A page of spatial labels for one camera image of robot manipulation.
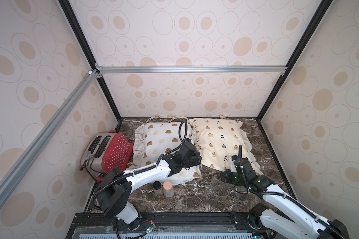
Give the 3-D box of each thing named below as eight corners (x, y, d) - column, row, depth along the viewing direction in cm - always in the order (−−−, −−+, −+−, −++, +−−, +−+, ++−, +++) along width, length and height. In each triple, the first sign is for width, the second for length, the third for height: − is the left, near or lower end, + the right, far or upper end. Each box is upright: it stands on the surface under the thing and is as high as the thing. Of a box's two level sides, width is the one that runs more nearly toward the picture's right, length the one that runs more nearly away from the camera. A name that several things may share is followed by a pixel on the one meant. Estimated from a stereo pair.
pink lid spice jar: (164, 197, 83) (162, 190, 74) (165, 188, 86) (163, 180, 78) (174, 197, 83) (173, 190, 74) (174, 188, 86) (173, 181, 78)
